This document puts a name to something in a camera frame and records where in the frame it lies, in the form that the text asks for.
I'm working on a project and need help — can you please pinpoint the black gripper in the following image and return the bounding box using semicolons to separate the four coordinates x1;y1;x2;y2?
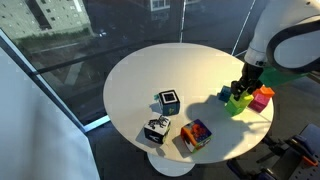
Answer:
230;62;264;102

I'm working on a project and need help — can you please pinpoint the yellow-green building block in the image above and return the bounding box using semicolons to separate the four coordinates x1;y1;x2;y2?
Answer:
229;91;255;109

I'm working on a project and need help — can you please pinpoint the light green building block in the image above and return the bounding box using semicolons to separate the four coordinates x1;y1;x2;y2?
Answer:
225;99;248;117

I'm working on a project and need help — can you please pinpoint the colourful orange purple soft cube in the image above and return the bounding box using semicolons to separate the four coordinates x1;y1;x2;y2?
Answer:
180;118;213;154

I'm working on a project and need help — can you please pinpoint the magenta building block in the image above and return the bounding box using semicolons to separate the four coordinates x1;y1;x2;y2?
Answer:
248;93;270;114

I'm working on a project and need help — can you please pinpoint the orange building block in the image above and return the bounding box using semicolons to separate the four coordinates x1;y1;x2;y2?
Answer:
253;85;276;99

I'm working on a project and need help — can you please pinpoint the blue building block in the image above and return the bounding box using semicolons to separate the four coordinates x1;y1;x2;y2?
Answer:
218;85;233;103

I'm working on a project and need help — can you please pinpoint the teal soft cube black square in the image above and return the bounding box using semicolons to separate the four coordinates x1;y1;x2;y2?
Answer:
153;88;181;117

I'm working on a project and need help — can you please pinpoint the dark blue clamp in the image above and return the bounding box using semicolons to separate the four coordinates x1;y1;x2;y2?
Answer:
226;158;278;180

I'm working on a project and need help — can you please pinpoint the blue orange clamp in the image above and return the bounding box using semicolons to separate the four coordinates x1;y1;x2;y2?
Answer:
286;133;319;168

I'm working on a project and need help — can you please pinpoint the grey perforated metal stand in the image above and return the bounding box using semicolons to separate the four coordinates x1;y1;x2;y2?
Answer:
271;123;320;180

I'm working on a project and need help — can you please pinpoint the black white zebra soft cube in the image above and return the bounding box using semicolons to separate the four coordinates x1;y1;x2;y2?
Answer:
143;114;172;145

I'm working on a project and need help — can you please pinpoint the white round table base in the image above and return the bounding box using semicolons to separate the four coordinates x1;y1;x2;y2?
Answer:
147;152;196;178

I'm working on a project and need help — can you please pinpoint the dark window frame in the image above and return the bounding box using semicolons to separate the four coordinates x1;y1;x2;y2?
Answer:
0;28;111;133

